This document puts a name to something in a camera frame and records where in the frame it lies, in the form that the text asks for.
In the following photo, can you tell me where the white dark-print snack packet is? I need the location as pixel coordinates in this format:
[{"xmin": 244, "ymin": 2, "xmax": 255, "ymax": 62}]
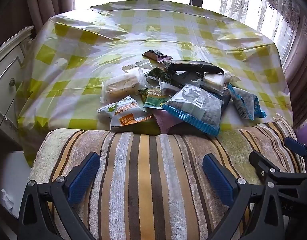
[{"xmin": 158, "ymin": 79, "xmax": 184, "ymax": 96}]

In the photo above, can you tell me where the white carved cabinet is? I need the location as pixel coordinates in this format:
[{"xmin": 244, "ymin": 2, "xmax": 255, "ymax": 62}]
[{"xmin": 0, "ymin": 25, "xmax": 35, "ymax": 150}]

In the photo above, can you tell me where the pink zigzag-edged packet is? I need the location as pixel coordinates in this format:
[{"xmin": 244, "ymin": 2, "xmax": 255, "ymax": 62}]
[{"xmin": 154, "ymin": 110, "xmax": 185, "ymax": 135}]

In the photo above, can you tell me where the white crumpled paper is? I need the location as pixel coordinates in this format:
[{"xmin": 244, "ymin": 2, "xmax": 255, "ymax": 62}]
[{"xmin": 1, "ymin": 189, "xmax": 14, "ymax": 210}]

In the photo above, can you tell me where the small clear wrapper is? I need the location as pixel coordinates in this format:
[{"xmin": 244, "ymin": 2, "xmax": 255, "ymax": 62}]
[{"xmin": 122, "ymin": 60, "xmax": 152, "ymax": 72}]

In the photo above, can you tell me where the blue snack packet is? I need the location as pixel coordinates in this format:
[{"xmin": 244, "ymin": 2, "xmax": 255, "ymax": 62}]
[{"xmin": 227, "ymin": 83, "xmax": 267, "ymax": 120}]

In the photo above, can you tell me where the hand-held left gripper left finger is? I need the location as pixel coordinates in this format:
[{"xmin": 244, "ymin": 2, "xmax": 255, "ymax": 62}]
[{"xmin": 17, "ymin": 152, "xmax": 100, "ymax": 240}]

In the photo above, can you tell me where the yellow checked plastic tablecloth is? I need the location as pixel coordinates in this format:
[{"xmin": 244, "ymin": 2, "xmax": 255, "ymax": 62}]
[{"xmin": 15, "ymin": 0, "xmax": 294, "ymax": 167}]

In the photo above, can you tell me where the orange white snack packet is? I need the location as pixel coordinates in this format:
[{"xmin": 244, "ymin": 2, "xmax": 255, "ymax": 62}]
[{"xmin": 110, "ymin": 109, "xmax": 154, "ymax": 131}]

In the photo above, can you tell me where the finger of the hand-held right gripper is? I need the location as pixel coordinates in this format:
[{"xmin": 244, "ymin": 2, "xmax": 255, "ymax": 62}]
[
  {"xmin": 284, "ymin": 137, "xmax": 307, "ymax": 167},
  {"xmin": 249, "ymin": 151, "xmax": 304, "ymax": 183}
]

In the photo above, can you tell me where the white lace curtain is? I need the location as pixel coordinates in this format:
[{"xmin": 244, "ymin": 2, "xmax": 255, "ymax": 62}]
[{"xmin": 217, "ymin": 0, "xmax": 302, "ymax": 64}]

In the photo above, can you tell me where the pink drape curtain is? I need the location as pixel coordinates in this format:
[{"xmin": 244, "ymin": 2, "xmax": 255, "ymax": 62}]
[{"xmin": 282, "ymin": 12, "xmax": 307, "ymax": 130}]

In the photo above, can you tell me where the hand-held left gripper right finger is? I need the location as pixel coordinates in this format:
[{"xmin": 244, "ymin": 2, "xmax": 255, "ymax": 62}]
[{"xmin": 203, "ymin": 154, "xmax": 285, "ymax": 240}]

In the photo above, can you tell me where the dark green snack packet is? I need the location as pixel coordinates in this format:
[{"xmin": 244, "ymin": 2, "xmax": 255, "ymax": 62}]
[{"xmin": 145, "ymin": 67, "xmax": 177, "ymax": 86}]

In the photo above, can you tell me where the blue-edged clear snack packet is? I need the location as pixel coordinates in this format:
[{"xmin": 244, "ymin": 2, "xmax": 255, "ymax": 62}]
[{"xmin": 162, "ymin": 83, "xmax": 224, "ymax": 137}]

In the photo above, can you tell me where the brown drape curtain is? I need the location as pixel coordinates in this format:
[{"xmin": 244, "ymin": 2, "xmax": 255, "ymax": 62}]
[{"xmin": 25, "ymin": 0, "xmax": 76, "ymax": 29}]

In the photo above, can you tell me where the cream nougat bar clear wrapper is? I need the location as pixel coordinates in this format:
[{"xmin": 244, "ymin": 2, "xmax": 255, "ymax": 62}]
[{"xmin": 101, "ymin": 69, "xmax": 147, "ymax": 103}]

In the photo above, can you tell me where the dark grey snack packet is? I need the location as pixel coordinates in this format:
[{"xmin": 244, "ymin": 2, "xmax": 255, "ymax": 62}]
[{"xmin": 175, "ymin": 70, "xmax": 206, "ymax": 89}]

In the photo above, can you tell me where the black glossy long packet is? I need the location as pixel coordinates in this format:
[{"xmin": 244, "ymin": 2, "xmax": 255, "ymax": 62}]
[{"xmin": 165, "ymin": 60, "xmax": 224, "ymax": 75}]

